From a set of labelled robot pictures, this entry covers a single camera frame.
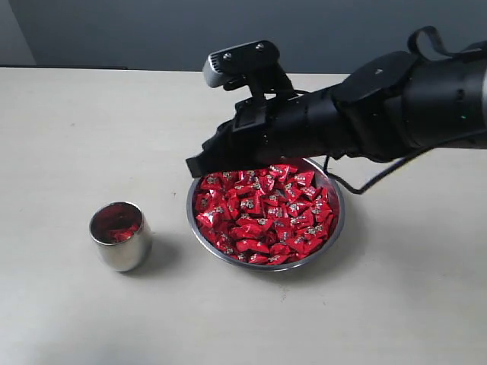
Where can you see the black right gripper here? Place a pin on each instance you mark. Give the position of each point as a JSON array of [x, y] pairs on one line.
[[305, 126]]

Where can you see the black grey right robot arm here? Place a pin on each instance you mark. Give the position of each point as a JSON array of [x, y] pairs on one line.
[[397, 105]]

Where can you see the pile of red candies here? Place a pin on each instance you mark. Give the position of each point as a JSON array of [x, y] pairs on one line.
[[270, 216]]

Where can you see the stainless steel cup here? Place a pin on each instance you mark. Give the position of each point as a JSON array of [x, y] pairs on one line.
[[130, 254]]

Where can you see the stainless steel bowl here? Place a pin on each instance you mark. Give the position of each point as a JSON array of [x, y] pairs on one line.
[[334, 195]]

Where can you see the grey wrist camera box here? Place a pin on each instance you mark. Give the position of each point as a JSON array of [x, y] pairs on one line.
[[254, 65]]

